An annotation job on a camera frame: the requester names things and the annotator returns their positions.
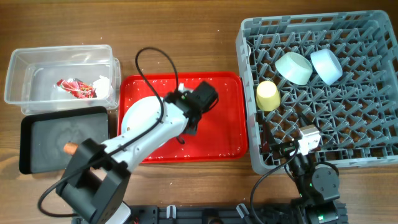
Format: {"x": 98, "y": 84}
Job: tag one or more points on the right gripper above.
{"x": 285, "y": 148}

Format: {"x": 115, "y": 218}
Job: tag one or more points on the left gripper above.
{"x": 191, "y": 133}

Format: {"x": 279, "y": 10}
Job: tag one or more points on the yellow cup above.
{"x": 267, "y": 96}

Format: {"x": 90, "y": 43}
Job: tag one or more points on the green bowl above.
{"x": 294, "y": 67}

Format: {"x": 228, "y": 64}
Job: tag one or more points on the light blue bowl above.
{"x": 326, "y": 65}

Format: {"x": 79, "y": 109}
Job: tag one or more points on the white tissue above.
{"x": 102, "y": 87}

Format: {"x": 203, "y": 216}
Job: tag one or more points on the red snack wrapper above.
{"x": 77, "y": 88}

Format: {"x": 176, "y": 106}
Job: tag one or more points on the orange carrot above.
{"x": 70, "y": 148}

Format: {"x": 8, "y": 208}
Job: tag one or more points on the light blue plate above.
{"x": 141, "y": 115}

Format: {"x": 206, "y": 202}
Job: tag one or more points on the white plastic spoon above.
{"x": 248, "y": 47}

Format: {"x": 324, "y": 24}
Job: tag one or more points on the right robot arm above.
{"x": 317, "y": 182}

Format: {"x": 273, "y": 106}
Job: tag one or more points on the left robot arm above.
{"x": 97, "y": 175}

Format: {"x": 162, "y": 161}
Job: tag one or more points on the grey dishwasher rack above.
{"x": 357, "y": 114}

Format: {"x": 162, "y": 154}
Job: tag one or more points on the red serving tray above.
{"x": 221, "y": 133}

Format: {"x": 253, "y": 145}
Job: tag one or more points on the clear plastic bin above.
{"x": 33, "y": 73}

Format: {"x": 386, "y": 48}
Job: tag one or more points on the black tray bin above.
{"x": 43, "y": 137}

